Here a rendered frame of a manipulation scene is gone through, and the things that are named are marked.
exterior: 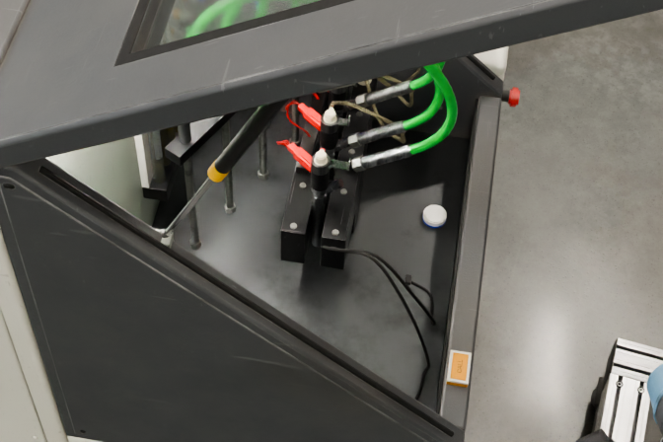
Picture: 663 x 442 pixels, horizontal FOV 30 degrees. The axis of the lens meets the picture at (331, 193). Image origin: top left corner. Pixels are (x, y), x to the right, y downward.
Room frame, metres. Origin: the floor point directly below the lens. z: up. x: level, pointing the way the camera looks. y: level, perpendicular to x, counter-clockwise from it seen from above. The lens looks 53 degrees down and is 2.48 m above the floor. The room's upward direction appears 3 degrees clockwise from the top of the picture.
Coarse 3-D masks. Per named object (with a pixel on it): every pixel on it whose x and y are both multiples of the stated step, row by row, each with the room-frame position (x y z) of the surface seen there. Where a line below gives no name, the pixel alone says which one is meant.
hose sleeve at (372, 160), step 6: (408, 144) 1.09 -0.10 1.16; (390, 150) 1.09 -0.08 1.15; (396, 150) 1.08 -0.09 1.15; (402, 150) 1.08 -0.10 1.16; (408, 150) 1.08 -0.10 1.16; (366, 156) 1.09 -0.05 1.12; (372, 156) 1.09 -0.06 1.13; (378, 156) 1.08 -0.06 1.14; (384, 156) 1.08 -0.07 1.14; (390, 156) 1.08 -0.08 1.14; (396, 156) 1.07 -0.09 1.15; (402, 156) 1.07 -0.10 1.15; (408, 156) 1.07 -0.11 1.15; (366, 162) 1.08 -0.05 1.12; (372, 162) 1.08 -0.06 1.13; (378, 162) 1.08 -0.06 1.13; (384, 162) 1.08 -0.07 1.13; (366, 168) 1.08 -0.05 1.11
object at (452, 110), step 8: (432, 64) 1.08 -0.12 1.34; (432, 72) 1.07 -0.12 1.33; (440, 72) 1.08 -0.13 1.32; (440, 80) 1.07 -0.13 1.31; (440, 88) 1.07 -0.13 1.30; (448, 88) 1.07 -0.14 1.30; (448, 96) 1.07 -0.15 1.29; (448, 104) 1.07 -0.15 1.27; (456, 104) 1.07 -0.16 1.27; (448, 112) 1.07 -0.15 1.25; (456, 112) 1.07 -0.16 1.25; (448, 120) 1.07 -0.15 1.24; (440, 128) 1.08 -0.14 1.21; (448, 128) 1.07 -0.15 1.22; (432, 136) 1.08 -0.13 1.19; (440, 136) 1.07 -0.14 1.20; (416, 144) 1.08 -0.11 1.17; (424, 144) 1.07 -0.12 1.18; (432, 144) 1.07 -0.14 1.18; (416, 152) 1.07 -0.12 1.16
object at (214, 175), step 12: (264, 108) 0.77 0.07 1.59; (276, 108) 0.77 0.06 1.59; (252, 120) 0.78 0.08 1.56; (264, 120) 0.77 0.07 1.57; (240, 132) 0.78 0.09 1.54; (252, 132) 0.77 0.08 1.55; (240, 144) 0.78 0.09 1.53; (228, 156) 0.78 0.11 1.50; (240, 156) 0.78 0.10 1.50; (216, 168) 0.78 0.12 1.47; (228, 168) 0.78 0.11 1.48; (216, 180) 0.78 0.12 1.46; (204, 192) 0.79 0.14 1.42; (192, 204) 0.79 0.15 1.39; (180, 216) 0.80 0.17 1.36; (168, 228) 0.80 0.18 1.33; (168, 240) 0.80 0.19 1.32
